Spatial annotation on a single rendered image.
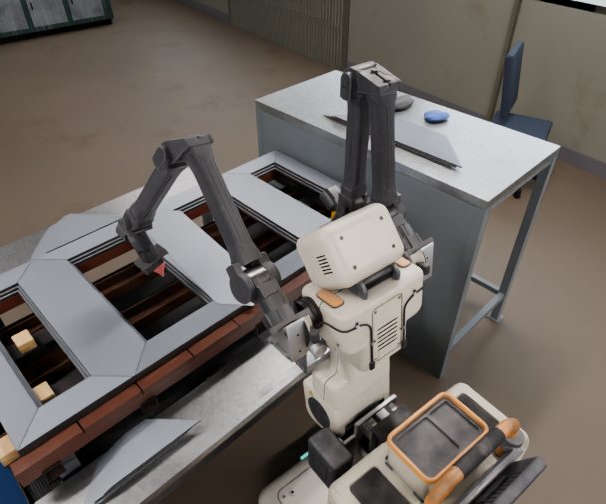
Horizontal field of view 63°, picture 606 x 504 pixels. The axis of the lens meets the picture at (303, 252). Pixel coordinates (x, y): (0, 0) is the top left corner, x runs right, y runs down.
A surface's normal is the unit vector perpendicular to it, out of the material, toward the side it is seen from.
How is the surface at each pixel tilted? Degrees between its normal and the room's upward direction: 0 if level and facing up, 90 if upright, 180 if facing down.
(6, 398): 0
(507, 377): 0
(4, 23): 90
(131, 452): 0
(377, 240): 48
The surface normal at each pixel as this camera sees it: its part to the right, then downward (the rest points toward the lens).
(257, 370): 0.00, -0.77
